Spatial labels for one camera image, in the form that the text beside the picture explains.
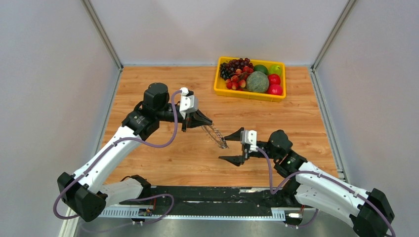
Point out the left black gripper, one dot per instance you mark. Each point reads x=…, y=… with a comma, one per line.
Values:
x=194, y=120

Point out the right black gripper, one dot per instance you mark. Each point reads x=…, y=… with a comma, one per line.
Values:
x=238, y=160

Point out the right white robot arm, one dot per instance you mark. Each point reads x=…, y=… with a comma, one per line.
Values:
x=368, y=213

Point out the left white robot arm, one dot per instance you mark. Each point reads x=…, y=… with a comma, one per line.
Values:
x=84, y=190

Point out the yellow plastic tray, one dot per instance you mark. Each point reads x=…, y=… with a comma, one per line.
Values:
x=220, y=86

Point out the red cherry bunch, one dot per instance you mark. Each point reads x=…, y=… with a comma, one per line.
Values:
x=236, y=79

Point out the dark grape bunch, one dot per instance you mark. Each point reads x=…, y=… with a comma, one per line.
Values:
x=235, y=67

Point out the green netted melon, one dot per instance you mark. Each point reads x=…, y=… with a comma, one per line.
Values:
x=257, y=82

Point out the pink red peach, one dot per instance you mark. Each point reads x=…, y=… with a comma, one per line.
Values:
x=275, y=89

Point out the red apple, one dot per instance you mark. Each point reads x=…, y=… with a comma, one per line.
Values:
x=274, y=79

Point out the dark green lime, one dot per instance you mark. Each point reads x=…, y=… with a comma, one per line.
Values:
x=261, y=68

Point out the light green pear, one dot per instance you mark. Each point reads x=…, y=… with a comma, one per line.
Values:
x=275, y=69

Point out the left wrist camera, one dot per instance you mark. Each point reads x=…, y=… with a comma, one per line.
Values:
x=188, y=102

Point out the left aluminium frame post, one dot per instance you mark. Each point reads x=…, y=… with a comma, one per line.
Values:
x=102, y=32

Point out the aluminium frame post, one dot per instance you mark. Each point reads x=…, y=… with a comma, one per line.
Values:
x=102, y=32
x=333, y=33

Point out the right aluminium frame post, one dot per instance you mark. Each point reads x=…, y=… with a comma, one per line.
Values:
x=333, y=33

